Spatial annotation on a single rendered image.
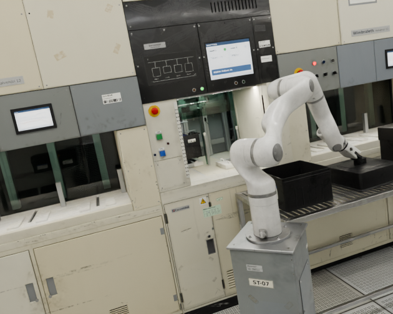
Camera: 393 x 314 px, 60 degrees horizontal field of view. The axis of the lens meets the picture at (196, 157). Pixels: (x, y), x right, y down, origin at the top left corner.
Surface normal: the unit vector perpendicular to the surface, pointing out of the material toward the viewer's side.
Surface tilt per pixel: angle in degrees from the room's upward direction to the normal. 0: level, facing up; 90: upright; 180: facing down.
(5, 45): 90
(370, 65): 90
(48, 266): 90
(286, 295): 90
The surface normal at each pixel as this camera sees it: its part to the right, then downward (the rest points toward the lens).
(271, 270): -0.47, 0.23
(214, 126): 0.29, 0.12
